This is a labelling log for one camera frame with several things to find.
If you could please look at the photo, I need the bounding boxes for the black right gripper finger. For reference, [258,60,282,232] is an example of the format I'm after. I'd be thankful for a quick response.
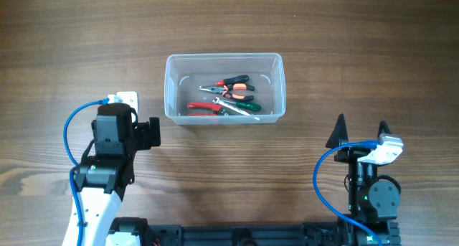
[377,120,392,137]
[326,113,349,148]

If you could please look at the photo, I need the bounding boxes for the red handled cutter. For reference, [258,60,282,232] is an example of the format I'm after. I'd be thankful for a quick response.
[187,103,229,116]

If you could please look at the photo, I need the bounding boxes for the orange black needle-nose pliers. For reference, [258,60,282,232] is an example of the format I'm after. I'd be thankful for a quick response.
[199,83,255,102]

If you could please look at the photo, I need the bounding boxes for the clear plastic container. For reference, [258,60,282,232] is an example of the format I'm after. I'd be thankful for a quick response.
[164,52,286,126]

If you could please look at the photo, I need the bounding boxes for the green handled screwdriver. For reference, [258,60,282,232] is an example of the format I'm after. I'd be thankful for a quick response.
[223,100,262,111]

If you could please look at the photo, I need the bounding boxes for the red black screwdriver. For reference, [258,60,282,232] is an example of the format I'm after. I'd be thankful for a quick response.
[215,75,250,87]

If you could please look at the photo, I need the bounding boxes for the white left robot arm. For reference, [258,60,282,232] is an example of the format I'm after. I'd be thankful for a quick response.
[62,101,161,246]

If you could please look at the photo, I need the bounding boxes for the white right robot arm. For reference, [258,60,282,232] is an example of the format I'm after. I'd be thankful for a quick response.
[326,114,404,246]

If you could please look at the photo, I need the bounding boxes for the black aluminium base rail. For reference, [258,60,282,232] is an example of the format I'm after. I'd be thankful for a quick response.
[150,221,402,246]

